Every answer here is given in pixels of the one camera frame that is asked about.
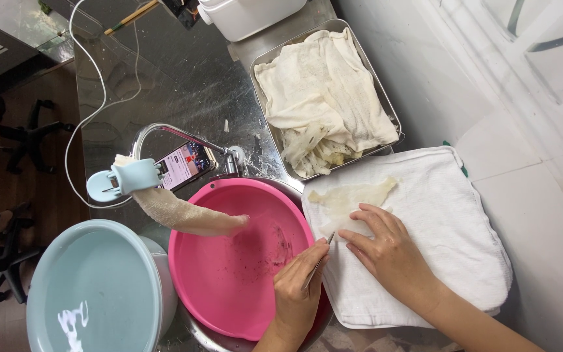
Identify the person's right hand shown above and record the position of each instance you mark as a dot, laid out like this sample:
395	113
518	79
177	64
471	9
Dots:
396	259

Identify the person's left hand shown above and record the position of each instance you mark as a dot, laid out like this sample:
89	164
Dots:
293	293

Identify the metal tweezers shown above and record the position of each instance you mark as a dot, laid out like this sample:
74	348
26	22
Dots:
316	266

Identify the translucent bird's nest piece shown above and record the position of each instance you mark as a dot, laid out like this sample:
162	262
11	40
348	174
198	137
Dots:
350	198

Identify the white folded towel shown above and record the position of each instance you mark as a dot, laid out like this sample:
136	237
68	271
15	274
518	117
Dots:
438	234

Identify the pink plastic basin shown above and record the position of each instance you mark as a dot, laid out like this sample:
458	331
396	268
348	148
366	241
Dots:
232	274

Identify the heap of bird's nest pieces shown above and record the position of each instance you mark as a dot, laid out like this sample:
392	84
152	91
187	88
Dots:
311	151

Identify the smartphone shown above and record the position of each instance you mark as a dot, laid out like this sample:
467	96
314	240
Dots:
183	165

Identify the cream gauze cloth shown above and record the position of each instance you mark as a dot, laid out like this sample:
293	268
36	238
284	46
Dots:
325	88

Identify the light blue plastic basin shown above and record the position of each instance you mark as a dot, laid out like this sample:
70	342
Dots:
96	293

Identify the light blue clamp holder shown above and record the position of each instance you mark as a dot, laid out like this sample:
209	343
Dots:
125	180

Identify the rectangular metal tray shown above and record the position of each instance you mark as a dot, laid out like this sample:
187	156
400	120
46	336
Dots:
267	63

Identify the white plastic container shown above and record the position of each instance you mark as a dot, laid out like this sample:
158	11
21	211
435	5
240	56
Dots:
247	17

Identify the black office chair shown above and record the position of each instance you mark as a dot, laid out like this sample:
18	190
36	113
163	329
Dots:
5	264
32	137

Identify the wooden chopsticks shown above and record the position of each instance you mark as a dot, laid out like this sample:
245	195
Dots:
130	17

